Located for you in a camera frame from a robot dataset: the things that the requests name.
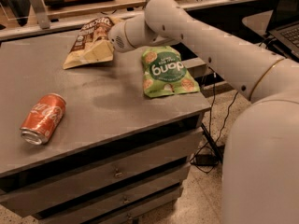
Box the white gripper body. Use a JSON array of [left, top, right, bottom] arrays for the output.
[[108, 21, 127, 52]]

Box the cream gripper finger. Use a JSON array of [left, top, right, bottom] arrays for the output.
[[83, 40, 114, 63]]

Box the brown chip bag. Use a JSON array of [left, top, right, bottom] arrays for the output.
[[63, 16, 121, 69]]

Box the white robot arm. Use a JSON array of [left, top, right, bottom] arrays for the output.
[[108, 0, 299, 224]]

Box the green dang chip bag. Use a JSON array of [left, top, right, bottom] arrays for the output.
[[141, 46, 200, 98]]

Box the red coke can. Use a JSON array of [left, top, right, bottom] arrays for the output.
[[21, 93, 66, 146]]

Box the metal railing shelf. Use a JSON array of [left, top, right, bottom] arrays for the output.
[[0, 0, 265, 42]]

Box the grey drawer cabinet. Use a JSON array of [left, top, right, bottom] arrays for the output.
[[0, 115, 204, 224]]

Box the black power adapter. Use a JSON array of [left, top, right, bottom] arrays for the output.
[[194, 154, 218, 166]]

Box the black laptop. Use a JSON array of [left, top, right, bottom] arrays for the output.
[[266, 0, 299, 58]]

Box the black power cable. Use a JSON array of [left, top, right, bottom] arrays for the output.
[[190, 72, 239, 175]]

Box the black table leg frame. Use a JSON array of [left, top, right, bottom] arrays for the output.
[[201, 124, 223, 163]]

